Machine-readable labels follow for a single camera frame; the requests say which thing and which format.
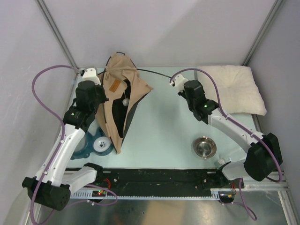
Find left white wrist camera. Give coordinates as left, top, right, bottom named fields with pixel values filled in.
left=82, top=67, right=102, bottom=85

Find steel pet bowl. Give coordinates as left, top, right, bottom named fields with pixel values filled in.
left=193, top=136, right=217, bottom=159

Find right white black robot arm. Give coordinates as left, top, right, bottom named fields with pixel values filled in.
left=173, top=78, right=282, bottom=188

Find beige fabric pet tent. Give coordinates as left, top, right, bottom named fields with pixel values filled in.
left=94, top=52, right=154, bottom=155

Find white paw print bowl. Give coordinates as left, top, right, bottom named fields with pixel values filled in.
left=93, top=137, right=111, bottom=153

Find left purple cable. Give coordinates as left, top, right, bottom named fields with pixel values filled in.
left=30, top=65, right=82, bottom=225

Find teal double bowl stand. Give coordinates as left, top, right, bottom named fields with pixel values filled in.
left=71, top=127, right=114, bottom=160

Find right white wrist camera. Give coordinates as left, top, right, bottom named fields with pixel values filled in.
left=169, top=74, right=188, bottom=92

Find left aluminium frame post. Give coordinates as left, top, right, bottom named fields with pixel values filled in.
left=34, top=0, right=79, bottom=69

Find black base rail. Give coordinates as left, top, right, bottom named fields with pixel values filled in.
left=92, top=169, right=239, bottom=196

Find right aluminium frame post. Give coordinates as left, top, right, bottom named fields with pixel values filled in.
left=241, top=0, right=286, bottom=66

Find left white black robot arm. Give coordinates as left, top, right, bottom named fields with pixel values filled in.
left=22, top=81, right=108, bottom=211

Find white slotted cable duct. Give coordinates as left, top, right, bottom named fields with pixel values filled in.
left=70, top=188, right=220, bottom=200

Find cream fluffy cushion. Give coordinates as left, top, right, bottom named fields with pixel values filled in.
left=198, top=65, right=267, bottom=116

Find aluminium frame post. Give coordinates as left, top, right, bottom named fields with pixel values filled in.
left=34, top=0, right=79, bottom=69
left=241, top=0, right=286, bottom=66

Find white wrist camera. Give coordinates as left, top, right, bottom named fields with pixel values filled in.
left=169, top=74, right=188, bottom=92
left=82, top=67, right=102, bottom=85

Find white pompom toy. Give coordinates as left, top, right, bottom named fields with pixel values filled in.
left=122, top=98, right=129, bottom=106

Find black tent pole front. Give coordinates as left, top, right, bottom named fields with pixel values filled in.
left=104, top=52, right=137, bottom=72

